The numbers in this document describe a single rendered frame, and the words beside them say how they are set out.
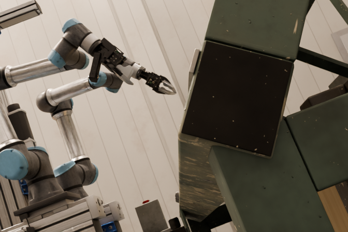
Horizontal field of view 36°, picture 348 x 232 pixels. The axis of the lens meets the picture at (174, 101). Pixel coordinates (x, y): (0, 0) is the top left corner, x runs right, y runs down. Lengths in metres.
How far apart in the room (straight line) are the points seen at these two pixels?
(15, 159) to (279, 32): 1.62
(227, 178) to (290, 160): 0.07
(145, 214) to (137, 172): 3.16
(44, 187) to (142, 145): 3.67
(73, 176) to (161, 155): 3.14
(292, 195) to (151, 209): 2.10
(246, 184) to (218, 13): 0.20
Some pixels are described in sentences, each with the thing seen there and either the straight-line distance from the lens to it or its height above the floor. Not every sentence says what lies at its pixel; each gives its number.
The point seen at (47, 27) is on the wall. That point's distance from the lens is 6.44.
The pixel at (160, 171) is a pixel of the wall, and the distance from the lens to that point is 5.80.
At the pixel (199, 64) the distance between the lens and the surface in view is 0.62.
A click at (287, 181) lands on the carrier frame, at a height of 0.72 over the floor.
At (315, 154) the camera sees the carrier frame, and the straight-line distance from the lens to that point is 0.62.
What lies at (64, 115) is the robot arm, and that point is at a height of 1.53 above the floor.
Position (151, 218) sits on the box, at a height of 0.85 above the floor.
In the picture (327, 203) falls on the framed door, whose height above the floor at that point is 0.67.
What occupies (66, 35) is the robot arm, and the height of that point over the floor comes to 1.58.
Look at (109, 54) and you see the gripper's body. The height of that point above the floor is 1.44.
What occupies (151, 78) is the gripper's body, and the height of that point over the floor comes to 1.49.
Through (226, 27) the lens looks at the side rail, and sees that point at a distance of 0.64.
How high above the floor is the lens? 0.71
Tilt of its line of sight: 14 degrees up
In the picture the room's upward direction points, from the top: 22 degrees counter-clockwise
